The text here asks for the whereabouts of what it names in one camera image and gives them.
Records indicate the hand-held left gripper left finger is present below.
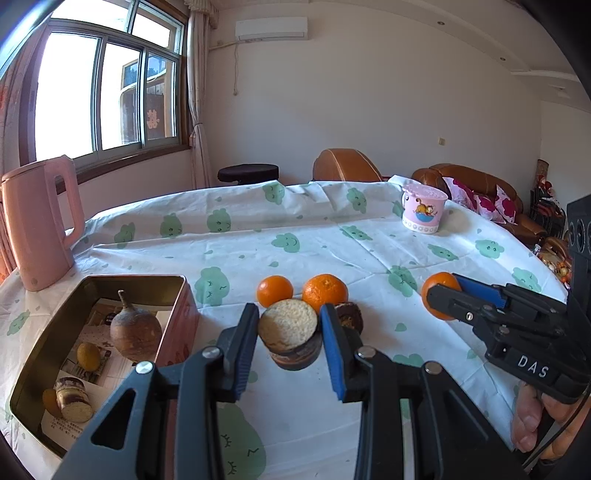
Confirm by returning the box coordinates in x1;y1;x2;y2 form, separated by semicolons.
53;303;260;480

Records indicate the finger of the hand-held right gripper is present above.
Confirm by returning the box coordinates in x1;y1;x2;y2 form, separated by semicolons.
427;284;504;347
451;272;568;324

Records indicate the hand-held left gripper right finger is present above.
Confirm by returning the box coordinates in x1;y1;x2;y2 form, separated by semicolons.
320;303;529;480

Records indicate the orange mandarin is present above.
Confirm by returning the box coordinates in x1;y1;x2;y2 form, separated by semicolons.
257;275;294;309
420;272;462;322
302;274;349;315

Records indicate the dark brown round fruit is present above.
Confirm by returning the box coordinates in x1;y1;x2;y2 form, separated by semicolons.
333;302;365;334

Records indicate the cut brown yam piece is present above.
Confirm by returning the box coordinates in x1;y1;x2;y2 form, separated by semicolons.
257;298;323;371
54;376;94;424

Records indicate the pink metal tin box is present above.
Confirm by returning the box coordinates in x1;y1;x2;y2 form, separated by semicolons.
9;275;201;457

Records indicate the brown round root vegetable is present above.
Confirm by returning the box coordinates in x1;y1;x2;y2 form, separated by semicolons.
110;290;163;362

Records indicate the small yellow-brown fruit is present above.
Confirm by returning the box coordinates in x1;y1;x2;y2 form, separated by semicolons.
42;388;63;419
76;342;102;372

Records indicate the person's right hand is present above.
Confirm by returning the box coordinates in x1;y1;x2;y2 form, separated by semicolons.
512;382;591;462

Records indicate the low table with snacks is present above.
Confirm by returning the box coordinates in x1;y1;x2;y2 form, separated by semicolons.
531;237;573;282

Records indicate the pink floral cushion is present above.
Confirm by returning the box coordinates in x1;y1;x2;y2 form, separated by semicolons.
495;184;519;225
473;194;502;217
442;178;481;208

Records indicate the pink cartoon cup with lid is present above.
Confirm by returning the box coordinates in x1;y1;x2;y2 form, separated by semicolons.
401;181;450;235

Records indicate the brown leather sofa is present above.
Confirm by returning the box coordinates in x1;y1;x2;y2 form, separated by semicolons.
411;164;548;245

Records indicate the cluttered dark shelf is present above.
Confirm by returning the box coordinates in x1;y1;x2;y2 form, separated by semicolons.
529;159;568;232

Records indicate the printed paper sheet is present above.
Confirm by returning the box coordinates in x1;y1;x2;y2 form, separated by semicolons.
44;298;174;439

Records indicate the black round stool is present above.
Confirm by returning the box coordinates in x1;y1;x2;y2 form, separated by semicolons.
218;164;280;186

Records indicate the pink electric kettle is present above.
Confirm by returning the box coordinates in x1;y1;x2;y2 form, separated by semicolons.
0;155;86;292

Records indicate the narrow pink curtain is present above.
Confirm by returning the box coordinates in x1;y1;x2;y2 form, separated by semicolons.
186;9;213;189

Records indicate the white air conditioner pipe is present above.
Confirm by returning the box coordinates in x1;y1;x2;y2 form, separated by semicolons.
210;39;241;97

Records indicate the sliding glass window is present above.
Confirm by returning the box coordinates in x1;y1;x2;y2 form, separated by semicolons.
18;0;192;174

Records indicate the wide pink patterned curtain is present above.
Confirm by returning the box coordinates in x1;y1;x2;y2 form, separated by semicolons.
0;46;35;278

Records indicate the black cable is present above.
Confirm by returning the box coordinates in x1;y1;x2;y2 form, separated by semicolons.
522;388;591;472

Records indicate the white wall air conditioner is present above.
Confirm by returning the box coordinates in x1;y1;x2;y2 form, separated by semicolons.
235;17;308;42

